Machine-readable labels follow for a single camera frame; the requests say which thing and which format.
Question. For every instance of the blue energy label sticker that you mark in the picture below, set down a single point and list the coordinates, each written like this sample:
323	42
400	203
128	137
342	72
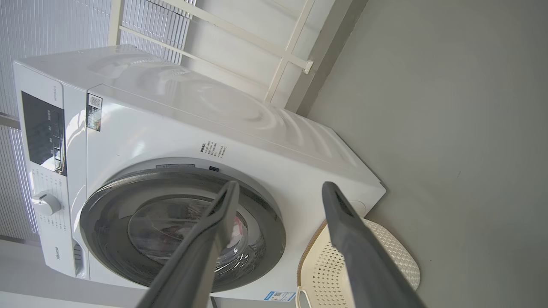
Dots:
279	296

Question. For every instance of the dark washing machine door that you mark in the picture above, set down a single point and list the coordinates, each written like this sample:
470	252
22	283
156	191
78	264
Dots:
107	222

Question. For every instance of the cream perforated laundry basket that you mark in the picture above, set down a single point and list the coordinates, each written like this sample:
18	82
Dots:
321	273

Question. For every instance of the red cloth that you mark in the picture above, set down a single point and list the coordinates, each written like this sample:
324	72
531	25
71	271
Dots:
239	226

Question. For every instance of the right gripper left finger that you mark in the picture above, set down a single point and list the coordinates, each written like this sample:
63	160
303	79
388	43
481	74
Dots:
201	256

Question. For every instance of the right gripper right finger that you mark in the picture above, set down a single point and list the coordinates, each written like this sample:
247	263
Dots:
359	252

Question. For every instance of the white front-load washing machine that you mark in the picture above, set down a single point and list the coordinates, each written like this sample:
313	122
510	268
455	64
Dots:
180	128

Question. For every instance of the black QR code sticker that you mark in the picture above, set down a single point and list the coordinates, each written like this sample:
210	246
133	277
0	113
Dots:
94	113

